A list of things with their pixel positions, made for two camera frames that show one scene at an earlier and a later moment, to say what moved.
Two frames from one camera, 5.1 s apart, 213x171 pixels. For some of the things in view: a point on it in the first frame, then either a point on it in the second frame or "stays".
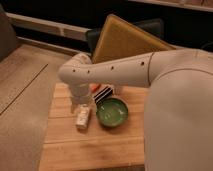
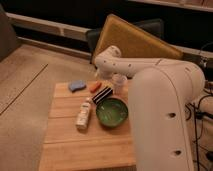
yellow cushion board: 120,38 stays
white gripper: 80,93 to 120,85
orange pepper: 94,87 stays
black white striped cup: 103,95 stays
